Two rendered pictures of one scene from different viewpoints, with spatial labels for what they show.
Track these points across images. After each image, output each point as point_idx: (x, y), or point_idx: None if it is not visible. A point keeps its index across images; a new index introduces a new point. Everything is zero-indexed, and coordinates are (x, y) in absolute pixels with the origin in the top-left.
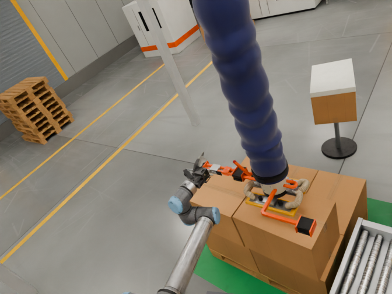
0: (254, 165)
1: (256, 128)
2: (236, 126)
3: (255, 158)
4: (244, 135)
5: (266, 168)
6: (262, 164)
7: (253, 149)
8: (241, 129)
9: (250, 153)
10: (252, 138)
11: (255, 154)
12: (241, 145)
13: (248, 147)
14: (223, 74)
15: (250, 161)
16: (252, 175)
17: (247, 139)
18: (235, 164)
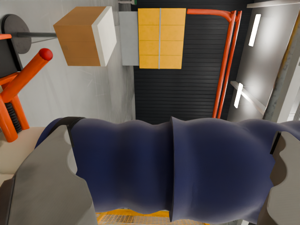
0: (102, 184)
1: (241, 218)
2: (264, 182)
3: (138, 203)
4: (239, 208)
5: (105, 210)
6: (116, 204)
7: (181, 212)
8: (256, 204)
9: (152, 189)
10: (222, 222)
11: (156, 204)
12: (180, 170)
13: (186, 202)
14: None
15: (105, 161)
16: (11, 105)
17: (222, 212)
18: (39, 63)
